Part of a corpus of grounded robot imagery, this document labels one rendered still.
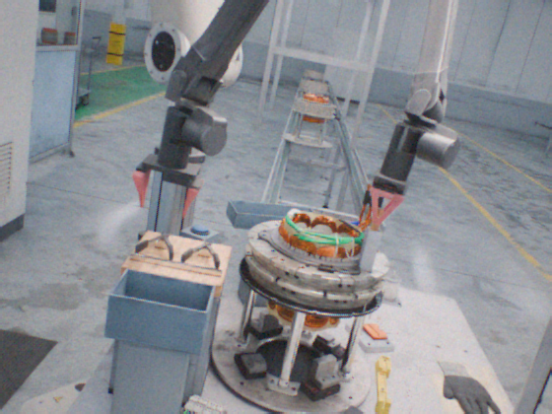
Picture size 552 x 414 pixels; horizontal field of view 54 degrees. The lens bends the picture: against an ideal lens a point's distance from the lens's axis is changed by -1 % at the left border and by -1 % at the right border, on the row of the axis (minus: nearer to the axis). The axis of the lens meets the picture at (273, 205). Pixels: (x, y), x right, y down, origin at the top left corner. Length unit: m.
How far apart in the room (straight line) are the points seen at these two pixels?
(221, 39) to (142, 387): 0.63
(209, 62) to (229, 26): 0.07
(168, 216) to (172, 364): 0.59
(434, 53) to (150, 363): 0.81
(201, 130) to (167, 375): 0.44
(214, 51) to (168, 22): 0.46
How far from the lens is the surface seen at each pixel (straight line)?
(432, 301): 1.95
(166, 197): 1.51
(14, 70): 3.49
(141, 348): 1.02
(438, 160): 1.06
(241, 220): 1.45
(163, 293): 1.06
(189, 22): 1.36
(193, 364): 1.13
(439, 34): 1.21
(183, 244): 1.19
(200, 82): 1.00
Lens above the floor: 1.53
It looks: 17 degrees down
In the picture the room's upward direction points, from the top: 12 degrees clockwise
